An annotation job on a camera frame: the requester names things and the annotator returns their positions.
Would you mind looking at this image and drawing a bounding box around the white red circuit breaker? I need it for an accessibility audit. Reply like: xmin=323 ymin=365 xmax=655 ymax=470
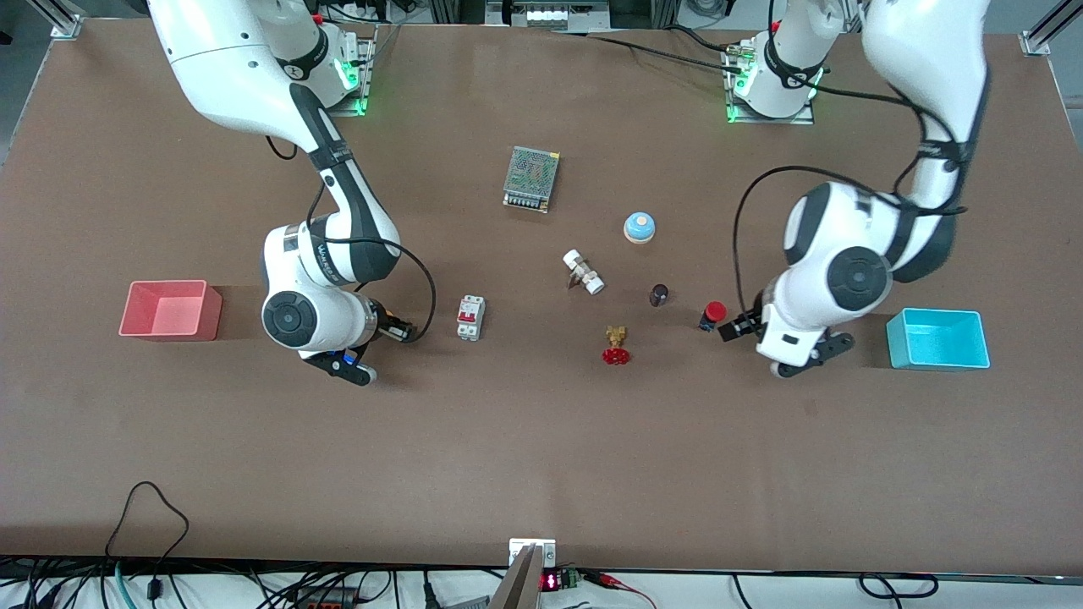
xmin=457 ymin=294 xmax=487 ymax=342

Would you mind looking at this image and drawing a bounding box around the white pipe fitting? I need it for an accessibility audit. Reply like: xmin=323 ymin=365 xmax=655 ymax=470
xmin=562 ymin=249 xmax=607 ymax=296

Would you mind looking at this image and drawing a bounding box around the cyan plastic bin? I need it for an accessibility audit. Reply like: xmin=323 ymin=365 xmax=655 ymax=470
xmin=886 ymin=308 xmax=991 ymax=370

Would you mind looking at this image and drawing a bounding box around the metal mesh power supply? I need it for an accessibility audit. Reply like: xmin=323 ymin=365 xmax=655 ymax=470
xmin=503 ymin=145 xmax=561 ymax=214

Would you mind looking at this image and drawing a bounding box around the pink plastic bin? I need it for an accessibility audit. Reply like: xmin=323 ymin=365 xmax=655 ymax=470
xmin=118 ymin=280 xmax=223 ymax=342

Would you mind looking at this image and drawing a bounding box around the red clip lead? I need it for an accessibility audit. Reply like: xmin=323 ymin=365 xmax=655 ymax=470
xmin=584 ymin=570 xmax=657 ymax=609

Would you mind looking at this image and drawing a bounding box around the black power strip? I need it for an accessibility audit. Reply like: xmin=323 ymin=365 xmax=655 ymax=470
xmin=315 ymin=0 xmax=421 ymax=25

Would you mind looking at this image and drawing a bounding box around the silver control box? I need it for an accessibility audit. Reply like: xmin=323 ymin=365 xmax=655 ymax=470
xmin=486 ymin=0 xmax=612 ymax=33

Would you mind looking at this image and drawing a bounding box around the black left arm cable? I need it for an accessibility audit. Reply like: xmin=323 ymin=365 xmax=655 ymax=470
xmin=733 ymin=83 xmax=970 ymax=315

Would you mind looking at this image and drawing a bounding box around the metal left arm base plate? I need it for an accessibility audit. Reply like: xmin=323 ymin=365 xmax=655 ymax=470
xmin=725 ymin=44 xmax=816 ymax=126

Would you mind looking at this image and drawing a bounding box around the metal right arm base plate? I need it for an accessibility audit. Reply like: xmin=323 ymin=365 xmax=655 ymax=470
xmin=326 ymin=36 xmax=376 ymax=118

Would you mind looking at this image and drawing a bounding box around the grey aluminium camera post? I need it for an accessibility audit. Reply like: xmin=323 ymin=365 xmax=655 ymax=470
xmin=489 ymin=538 xmax=558 ymax=609

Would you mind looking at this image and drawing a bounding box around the black cable on table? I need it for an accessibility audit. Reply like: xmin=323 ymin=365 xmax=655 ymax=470
xmin=554 ymin=24 xmax=752 ymax=77

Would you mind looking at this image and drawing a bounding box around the thin black looped cable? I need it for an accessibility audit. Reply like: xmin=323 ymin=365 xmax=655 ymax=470
xmin=106 ymin=481 xmax=190 ymax=603

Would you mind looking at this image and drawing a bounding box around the black coiled floor cable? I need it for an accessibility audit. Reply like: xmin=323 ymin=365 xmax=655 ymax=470
xmin=858 ymin=573 xmax=941 ymax=601

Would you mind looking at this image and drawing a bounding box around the aluminium frame corner bracket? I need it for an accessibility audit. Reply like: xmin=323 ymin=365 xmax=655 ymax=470
xmin=25 ymin=0 xmax=84 ymax=41
xmin=1019 ymin=0 xmax=1083 ymax=58

